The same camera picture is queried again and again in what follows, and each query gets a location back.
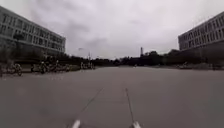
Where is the robot's own part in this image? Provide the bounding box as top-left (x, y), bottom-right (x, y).
top-left (131, 121), bottom-right (142, 128)
top-left (71, 119), bottom-right (82, 128)

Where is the grey building with windows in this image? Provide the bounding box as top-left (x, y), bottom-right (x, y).
top-left (177, 10), bottom-right (224, 64)

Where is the long grey glazed building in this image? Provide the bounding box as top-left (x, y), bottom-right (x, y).
top-left (0, 5), bottom-right (67, 61)

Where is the grey paved plaza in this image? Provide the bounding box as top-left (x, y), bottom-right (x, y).
top-left (0, 65), bottom-right (224, 128)

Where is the row of trees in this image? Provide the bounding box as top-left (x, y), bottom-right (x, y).
top-left (56, 49), bottom-right (214, 67)

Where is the street lamp pole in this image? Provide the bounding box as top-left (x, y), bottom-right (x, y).
top-left (78, 47), bottom-right (92, 68)

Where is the row of parked bicycles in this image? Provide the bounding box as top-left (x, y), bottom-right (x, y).
top-left (0, 59), bottom-right (96, 78)
top-left (174, 61), bottom-right (224, 71)

